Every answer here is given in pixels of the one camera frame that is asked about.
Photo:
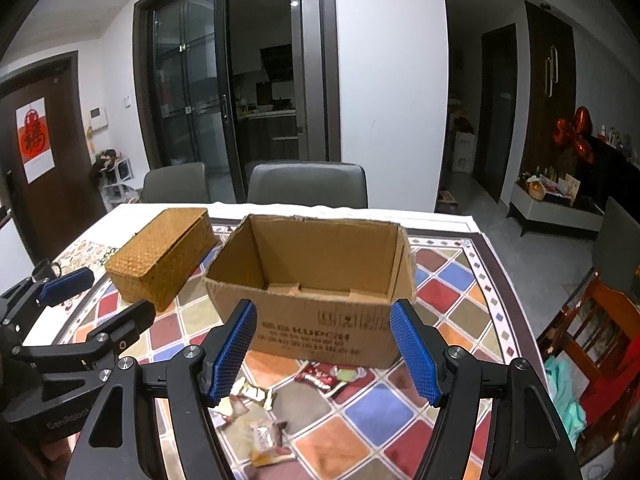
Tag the gold snack packet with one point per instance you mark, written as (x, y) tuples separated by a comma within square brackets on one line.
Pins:
[(256, 392)]

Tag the glass sliding door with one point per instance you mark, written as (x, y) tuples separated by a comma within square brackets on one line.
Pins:
[(200, 85)]

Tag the red wooden chair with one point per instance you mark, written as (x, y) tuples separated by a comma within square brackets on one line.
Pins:
[(605, 350)]

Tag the black range hood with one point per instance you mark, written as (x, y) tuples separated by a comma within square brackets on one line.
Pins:
[(276, 62)]

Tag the cream snack packet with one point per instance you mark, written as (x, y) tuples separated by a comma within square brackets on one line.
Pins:
[(231, 411)]

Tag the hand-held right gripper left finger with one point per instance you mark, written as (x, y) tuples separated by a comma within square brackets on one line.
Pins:
[(230, 355)]

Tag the red and white door poster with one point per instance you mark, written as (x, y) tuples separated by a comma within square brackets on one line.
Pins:
[(35, 140)]

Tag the silver refrigerator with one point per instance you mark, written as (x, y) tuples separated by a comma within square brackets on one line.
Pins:
[(305, 70)]

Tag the white low bench cabinet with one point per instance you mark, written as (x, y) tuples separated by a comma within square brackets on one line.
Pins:
[(555, 215)]

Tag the dark wooden door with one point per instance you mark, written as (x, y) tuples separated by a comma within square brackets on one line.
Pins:
[(65, 200)]

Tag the floral patterned placemat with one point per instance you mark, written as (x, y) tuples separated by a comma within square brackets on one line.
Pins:
[(82, 255)]

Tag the white shoe rack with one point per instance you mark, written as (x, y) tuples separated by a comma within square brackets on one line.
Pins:
[(116, 180)]

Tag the red foil balloons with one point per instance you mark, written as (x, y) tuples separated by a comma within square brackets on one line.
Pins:
[(575, 132)]

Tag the grey dining chair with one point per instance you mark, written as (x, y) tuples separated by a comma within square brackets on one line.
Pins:
[(175, 182), (305, 185)]

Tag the orange brown snack packet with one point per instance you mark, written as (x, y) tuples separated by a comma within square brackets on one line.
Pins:
[(270, 456)]

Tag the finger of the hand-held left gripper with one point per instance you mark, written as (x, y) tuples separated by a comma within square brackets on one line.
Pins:
[(125, 325), (65, 285)]

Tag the teal cloth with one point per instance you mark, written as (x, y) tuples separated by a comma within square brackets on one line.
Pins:
[(565, 400)]

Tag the flat cardboard piece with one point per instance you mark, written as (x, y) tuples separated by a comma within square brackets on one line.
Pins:
[(446, 200)]

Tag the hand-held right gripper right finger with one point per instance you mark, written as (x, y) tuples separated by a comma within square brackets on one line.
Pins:
[(415, 355)]

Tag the brown packet with white print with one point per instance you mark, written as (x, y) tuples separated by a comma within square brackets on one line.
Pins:
[(269, 434)]

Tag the dark red snack packet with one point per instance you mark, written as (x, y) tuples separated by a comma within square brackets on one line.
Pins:
[(317, 377)]

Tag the woven rattan basket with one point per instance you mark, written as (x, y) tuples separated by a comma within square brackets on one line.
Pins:
[(160, 250)]

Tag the white floor box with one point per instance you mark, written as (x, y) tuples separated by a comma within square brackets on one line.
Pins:
[(463, 152)]

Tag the white wall intercom panel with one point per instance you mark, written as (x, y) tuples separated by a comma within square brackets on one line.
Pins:
[(99, 117)]

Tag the brown cardboard box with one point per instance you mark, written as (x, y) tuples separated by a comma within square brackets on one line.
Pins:
[(320, 255)]

